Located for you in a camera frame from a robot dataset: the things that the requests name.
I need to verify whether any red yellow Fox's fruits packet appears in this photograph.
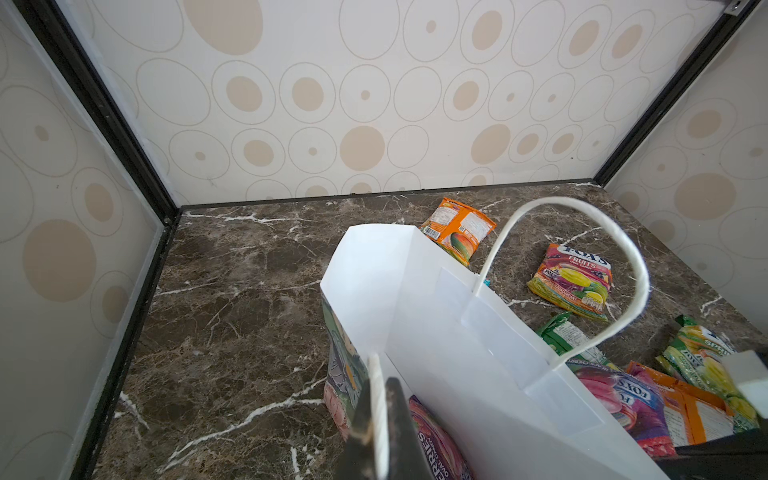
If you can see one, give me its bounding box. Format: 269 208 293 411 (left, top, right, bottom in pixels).
527 244 613 321

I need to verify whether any yellow green Fox's packet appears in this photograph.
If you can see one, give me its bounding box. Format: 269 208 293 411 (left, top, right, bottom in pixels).
656 315 759 433

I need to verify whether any white paper bag colourful print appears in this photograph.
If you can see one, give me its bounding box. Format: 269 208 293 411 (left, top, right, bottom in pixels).
320 224 663 479

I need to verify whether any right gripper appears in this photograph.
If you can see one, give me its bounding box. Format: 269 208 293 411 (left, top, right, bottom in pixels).
655 429 767 479

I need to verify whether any black frame post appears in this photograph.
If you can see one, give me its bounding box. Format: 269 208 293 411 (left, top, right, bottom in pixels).
593 0 767 187
13 1 180 225

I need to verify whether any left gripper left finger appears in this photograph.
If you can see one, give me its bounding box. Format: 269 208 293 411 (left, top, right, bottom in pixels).
334 381 377 480

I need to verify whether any large orange snack packet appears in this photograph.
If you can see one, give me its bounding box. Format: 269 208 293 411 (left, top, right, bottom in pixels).
627 362 734 448

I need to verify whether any purple Fox's berries packet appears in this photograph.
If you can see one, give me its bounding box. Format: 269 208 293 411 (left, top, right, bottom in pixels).
408 395 474 480

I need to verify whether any right black frame post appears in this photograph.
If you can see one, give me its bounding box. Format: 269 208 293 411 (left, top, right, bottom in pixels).
593 0 767 187

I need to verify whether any orange snack packet far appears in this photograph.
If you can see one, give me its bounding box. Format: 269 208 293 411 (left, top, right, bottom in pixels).
419 198 496 266

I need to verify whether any green tea candy packet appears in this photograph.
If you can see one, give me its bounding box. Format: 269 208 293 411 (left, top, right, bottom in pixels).
536 312 619 371

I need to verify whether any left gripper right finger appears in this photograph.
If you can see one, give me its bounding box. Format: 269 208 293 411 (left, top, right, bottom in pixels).
385 377 432 480

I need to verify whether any pink purple Fox's packet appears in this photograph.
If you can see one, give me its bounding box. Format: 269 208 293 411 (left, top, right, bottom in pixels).
567 358 676 458

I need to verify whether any left black frame post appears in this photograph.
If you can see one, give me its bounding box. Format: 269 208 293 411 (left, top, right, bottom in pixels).
13 1 180 225

